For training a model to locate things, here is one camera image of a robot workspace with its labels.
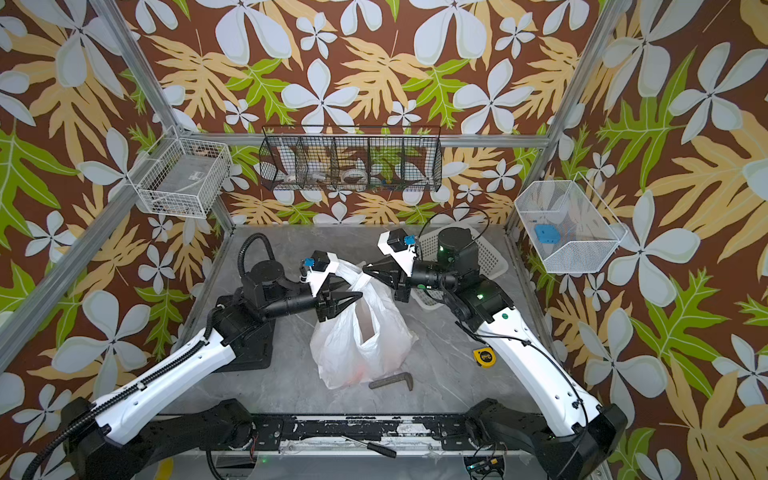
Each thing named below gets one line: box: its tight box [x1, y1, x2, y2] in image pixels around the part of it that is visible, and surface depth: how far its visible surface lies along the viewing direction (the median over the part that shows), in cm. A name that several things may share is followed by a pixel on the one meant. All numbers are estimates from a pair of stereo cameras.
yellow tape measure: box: [473, 347, 497, 368], surface depth 86 cm
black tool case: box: [206, 295, 277, 373], surface depth 53 cm
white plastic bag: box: [310, 260, 419, 389], surface depth 69 cm
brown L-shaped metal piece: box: [368, 372, 414, 391], surface depth 84 cm
